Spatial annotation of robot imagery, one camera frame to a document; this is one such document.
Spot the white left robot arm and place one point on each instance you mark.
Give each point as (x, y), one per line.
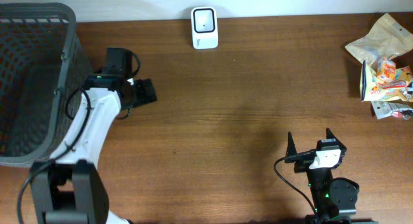
(66, 188)

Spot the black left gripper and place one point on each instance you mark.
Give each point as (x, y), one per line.
(146, 91)

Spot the grey plastic mesh basket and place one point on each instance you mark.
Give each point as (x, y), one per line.
(42, 65)

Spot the small orange juice carton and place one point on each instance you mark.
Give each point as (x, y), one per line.
(386, 70)

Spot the beige kraft paper pouch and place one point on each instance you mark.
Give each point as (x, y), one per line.
(387, 38)

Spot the yellow snack chip bag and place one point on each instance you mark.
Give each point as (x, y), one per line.
(371, 89)

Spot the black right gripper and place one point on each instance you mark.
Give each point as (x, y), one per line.
(301, 157)

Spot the black red snack packet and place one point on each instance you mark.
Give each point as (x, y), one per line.
(383, 109)

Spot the white barcode scanner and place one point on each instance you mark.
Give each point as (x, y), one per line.
(204, 28)

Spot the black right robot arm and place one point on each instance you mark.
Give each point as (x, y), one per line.
(333, 199)

